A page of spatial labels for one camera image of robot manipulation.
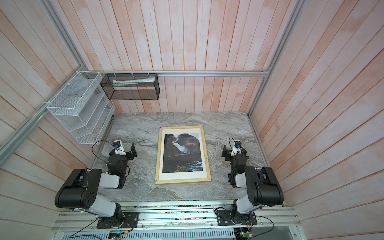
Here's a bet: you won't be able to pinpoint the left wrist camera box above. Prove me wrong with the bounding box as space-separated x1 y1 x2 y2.
113 140 126 156

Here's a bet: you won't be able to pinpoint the waterfall landscape photo print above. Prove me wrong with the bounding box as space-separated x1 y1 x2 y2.
163 133 203 173

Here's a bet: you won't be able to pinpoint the light wooden picture frame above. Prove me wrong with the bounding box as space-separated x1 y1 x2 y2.
154 125 212 185

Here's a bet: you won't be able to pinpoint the aluminium wall rail frame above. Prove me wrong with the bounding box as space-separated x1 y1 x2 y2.
0 0 307 208

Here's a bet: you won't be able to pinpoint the white wire mesh shelf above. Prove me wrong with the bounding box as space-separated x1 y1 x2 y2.
47 71 115 145

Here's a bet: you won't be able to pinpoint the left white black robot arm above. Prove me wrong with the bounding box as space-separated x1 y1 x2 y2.
55 140 138 228

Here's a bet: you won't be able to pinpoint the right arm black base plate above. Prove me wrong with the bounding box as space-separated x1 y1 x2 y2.
214 207 257 226

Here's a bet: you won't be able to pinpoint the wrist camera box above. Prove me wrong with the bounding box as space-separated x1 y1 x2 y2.
113 140 126 156
231 140 242 156

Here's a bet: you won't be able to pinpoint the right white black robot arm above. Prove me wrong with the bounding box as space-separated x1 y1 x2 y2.
222 142 284 225

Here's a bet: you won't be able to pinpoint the aluminium slotted base rails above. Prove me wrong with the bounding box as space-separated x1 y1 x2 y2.
51 200 306 240

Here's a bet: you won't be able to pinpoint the white photo mat board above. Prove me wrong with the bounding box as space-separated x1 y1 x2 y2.
157 128 210 182

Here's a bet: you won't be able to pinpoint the paper sheet inside black basket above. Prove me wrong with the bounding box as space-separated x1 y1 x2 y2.
112 77 156 90

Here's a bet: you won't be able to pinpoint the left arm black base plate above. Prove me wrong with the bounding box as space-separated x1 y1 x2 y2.
97 212 140 229

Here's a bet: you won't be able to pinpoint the black wire mesh basket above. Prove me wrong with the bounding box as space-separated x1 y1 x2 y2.
101 73 161 101

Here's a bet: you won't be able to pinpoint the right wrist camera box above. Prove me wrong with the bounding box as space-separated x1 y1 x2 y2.
231 140 242 156

